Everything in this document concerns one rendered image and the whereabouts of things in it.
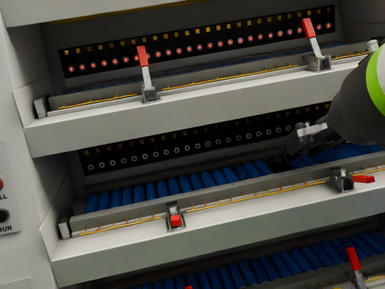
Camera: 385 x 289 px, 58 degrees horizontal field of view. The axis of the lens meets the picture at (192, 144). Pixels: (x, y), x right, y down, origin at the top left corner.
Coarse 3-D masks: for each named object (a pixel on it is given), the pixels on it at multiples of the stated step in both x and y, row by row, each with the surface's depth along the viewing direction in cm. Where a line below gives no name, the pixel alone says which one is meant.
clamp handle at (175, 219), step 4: (172, 208) 50; (172, 212) 50; (176, 212) 51; (172, 216) 46; (176, 216) 46; (172, 220) 44; (176, 220) 44; (172, 224) 44; (176, 224) 44; (180, 224) 44
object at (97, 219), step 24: (312, 168) 57; (360, 168) 57; (384, 168) 56; (192, 192) 55; (216, 192) 55; (240, 192) 55; (72, 216) 54; (96, 216) 53; (120, 216) 53; (144, 216) 54
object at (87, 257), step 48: (240, 144) 68; (384, 144) 66; (288, 192) 55; (336, 192) 53; (384, 192) 53; (48, 240) 48; (96, 240) 51; (144, 240) 49; (192, 240) 50; (240, 240) 51
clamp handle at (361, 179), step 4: (340, 172) 53; (344, 172) 53; (340, 176) 53; (344, 176) 53; (348, 176) 52; (352, 176) 51; (356, 176) 49; (360, 176) 49; (364, 176) 48; (368, 176) 47; (372, 176) 47; (352, 180) 50; (356, 180) 49; (360, 180) 48; (364, 180) 47; (368, 180) 46; (372, 180) 46
